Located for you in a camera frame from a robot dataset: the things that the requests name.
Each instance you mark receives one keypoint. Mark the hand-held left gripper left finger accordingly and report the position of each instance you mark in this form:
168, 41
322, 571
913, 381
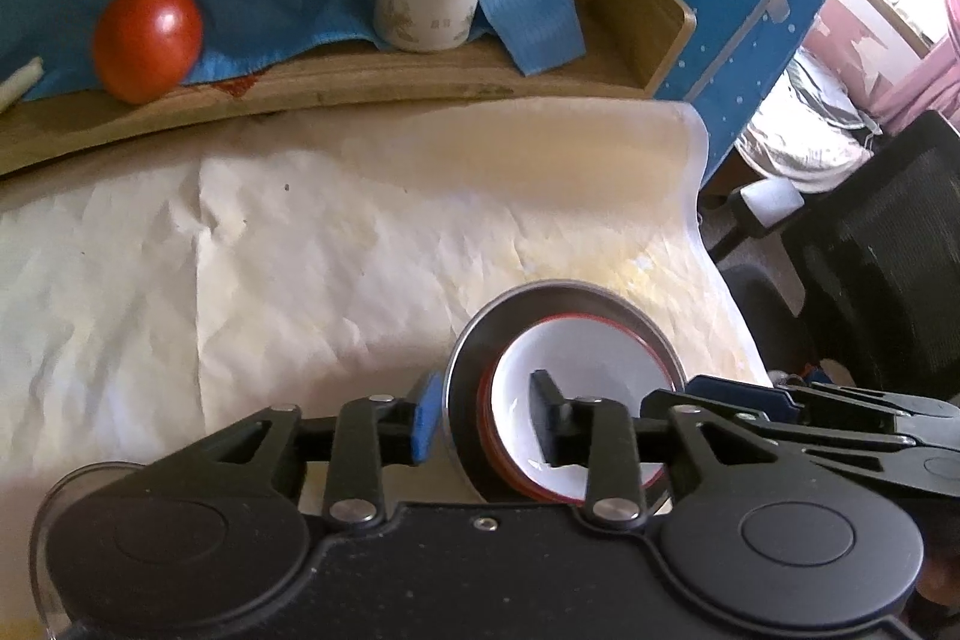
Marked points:
426, 419

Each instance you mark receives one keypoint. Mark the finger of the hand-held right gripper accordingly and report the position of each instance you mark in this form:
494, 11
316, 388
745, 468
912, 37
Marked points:
739, 394
787, 434

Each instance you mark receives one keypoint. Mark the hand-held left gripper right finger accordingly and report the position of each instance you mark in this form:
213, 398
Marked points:
551, 419

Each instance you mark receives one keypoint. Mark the large steel bowl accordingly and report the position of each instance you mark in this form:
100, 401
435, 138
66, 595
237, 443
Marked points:
465, 385

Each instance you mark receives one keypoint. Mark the white bowl with red rim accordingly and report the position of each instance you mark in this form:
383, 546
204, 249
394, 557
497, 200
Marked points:
555, 347
484, 411

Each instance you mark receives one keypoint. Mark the black office chair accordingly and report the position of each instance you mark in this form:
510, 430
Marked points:
885, 250

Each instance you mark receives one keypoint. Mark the cream paper sheet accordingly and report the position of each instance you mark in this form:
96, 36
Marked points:
300, 250

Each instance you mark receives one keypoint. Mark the silver plastic bag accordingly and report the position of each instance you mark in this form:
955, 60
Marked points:
810, 123

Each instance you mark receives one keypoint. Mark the wooden tray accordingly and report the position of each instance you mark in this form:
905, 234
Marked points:
360, 74

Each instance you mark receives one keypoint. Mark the red tomato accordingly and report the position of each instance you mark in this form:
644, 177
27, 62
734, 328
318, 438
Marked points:
146, 40

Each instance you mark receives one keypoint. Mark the white stick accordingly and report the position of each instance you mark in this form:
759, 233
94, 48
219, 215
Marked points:
19, 81

